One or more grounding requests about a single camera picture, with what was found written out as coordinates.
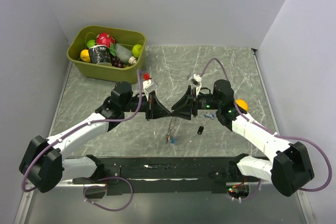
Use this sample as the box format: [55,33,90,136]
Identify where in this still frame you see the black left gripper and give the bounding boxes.
[121,90,171,121]

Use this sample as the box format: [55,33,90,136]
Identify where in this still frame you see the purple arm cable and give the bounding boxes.
[198,58,333,204]
[20,69,148,193]

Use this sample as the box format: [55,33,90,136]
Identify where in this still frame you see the black instant noodle cup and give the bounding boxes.
[88,45,112,66]

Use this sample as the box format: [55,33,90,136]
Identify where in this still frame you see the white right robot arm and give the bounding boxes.
[171,79,314,197]

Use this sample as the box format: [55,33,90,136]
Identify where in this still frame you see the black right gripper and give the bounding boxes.
[171,85,222,121]

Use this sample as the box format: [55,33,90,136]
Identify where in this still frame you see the red dragon fruit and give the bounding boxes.
[96,33,115,48]

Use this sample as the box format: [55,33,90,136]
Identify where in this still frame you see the loose black key tag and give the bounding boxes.
[197,126,204,135]

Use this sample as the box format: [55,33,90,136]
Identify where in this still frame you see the dark purple grapes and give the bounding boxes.
[111,56,124,68]

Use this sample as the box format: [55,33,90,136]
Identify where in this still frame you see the green apple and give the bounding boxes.
[132,44,143,58]

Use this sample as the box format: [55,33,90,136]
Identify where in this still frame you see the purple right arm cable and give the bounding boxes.
[198,58,333,204]

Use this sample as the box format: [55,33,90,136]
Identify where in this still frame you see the silver key with black tag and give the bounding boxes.
[201,119,209,126]

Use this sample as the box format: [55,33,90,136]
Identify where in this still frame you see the yellow lemon on table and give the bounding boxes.
[236,99,248,111]

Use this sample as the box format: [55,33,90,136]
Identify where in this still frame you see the blue key tag key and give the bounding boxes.
[204,112,215,119]

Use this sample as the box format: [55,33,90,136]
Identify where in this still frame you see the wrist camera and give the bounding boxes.
[142,73,158,99]
[187,73,202,96]

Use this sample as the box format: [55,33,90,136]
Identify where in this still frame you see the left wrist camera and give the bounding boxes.
[142,73,158,99]

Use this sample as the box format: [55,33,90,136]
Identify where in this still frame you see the yellow lemon in bin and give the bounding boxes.
[80,49,91,62]

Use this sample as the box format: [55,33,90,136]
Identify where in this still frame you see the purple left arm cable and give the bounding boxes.
[20,69,148,193]

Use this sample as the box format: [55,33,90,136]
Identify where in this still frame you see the green lime in bin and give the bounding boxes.
[86,39,97,48]

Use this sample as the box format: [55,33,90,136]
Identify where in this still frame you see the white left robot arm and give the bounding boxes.
[19,80,171,193]

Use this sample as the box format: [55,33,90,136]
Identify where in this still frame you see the grey plastic bottle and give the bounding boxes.
[114,43,137,65]

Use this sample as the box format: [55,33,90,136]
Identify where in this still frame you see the olive green plastic bin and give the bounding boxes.
[67,25,146,84]

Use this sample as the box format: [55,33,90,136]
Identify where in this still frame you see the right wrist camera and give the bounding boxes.
[187,73,202,96]

